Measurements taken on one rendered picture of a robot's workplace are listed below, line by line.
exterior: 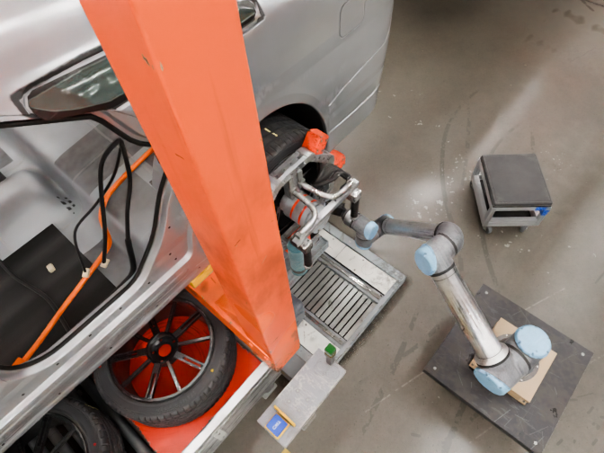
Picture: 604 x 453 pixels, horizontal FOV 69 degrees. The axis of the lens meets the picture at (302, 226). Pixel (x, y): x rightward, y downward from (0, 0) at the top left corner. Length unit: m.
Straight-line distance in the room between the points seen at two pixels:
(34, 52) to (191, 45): 0.73
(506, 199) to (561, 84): 1.65
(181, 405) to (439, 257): 1.29
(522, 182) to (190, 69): 2.56
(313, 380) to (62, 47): 1.63
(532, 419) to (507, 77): 2.77
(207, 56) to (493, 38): 4.07
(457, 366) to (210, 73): 1.99
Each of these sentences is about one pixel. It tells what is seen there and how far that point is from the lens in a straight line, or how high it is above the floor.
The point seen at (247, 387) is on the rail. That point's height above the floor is 0.39.
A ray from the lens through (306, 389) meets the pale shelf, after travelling 2.16.
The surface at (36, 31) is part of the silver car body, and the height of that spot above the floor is 1.91.
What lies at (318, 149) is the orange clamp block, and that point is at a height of 1.10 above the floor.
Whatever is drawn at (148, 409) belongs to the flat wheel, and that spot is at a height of 0.50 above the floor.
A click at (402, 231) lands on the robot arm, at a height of 0.68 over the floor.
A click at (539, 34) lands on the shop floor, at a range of 4.82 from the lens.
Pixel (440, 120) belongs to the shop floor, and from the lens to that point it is 3.74.
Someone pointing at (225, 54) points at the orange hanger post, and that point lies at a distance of 0.74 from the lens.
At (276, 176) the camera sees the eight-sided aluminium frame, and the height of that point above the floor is 1.09.
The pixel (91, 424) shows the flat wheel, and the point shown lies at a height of 0.50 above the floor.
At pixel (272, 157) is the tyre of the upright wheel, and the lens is 1.87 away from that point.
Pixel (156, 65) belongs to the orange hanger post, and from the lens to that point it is 0.67.
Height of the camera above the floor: 2.56
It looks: 58 degrees down
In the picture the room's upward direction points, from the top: 6 degrees counter-clockwise
